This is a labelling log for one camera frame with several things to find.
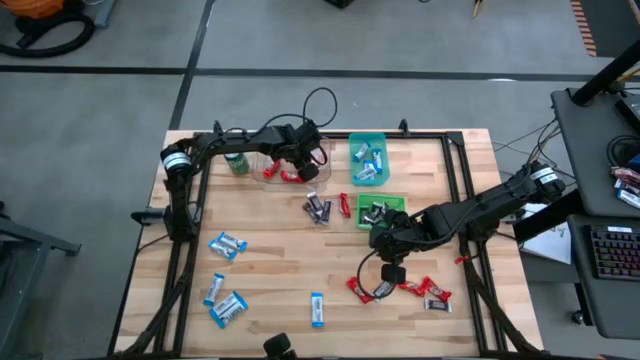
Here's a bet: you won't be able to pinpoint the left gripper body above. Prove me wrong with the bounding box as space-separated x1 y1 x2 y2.
272 122 324 169

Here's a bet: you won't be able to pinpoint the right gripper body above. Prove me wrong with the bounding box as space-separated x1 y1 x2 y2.
369 212 424 264

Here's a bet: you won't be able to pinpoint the spare blue candy wrapper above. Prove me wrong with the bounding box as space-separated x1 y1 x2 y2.
615 178 640 210

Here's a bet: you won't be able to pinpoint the spare red candy wrapper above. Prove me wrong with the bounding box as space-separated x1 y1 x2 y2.
610 166 640 187

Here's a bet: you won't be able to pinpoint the green plastic basket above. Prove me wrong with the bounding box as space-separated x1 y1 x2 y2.
355 193 407 233

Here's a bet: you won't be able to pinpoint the clear plastic bin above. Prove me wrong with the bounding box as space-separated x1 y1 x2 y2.
252 134 334 185

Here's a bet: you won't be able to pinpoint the green Sprite can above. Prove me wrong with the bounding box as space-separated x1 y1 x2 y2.
223 151 251 177

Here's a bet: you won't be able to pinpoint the teal plastic bin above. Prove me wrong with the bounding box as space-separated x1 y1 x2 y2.
348 132 391 188

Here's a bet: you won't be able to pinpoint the white paper sheet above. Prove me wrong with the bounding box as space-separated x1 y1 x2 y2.
519 202 572 265

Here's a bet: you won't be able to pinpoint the grey desk top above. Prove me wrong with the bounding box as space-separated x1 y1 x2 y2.
550 87 640 219

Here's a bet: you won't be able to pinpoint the backlit black keyboard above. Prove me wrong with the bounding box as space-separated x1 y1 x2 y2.
589 224 640 281

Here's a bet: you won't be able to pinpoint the grey keyboard desk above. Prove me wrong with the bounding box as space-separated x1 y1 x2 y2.
567 214 640 341

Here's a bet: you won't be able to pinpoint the grey power strip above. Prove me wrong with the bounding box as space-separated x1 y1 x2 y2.
92 0 119 29

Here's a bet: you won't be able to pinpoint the black pole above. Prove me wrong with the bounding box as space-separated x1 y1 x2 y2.
571 39 640 107

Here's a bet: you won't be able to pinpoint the black device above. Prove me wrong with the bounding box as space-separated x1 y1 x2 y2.
613 91 640 135

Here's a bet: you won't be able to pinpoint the grey metal cart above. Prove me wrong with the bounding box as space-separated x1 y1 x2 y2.
0 199 82 360

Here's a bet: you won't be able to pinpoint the orange vacuum cleaner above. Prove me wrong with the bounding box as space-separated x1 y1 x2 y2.
9 0 86 49

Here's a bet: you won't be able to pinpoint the dark mat striped edge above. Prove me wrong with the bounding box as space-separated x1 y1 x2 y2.
569 0 640 59

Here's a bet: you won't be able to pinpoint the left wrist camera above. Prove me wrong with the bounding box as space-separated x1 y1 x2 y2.
297 162 321 184

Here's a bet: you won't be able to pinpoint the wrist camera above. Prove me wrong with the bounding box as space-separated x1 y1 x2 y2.
380 263 407 285
297 162 321 184

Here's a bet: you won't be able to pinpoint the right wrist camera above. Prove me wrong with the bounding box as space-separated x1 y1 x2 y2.
380 263 407 285

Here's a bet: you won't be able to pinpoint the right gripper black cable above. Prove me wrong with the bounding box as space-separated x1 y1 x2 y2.
355 248 396 301

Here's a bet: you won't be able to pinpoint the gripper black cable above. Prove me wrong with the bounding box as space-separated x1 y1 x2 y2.
355 248 396 301
219 87 339 169

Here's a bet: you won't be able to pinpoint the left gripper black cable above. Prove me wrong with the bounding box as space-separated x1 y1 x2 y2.
219 87 339 169

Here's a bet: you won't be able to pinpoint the black aluminium frame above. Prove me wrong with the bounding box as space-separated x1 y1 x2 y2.
107 119 546 360

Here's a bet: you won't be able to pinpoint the black floor cables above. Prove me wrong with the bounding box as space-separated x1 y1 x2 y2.
492 117 576 201

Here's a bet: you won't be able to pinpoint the black coiled cable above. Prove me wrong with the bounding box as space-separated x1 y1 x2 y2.
606 134 640 169

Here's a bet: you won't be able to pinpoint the black vacuum hose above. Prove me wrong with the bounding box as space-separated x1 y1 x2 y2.
0 12 96 59

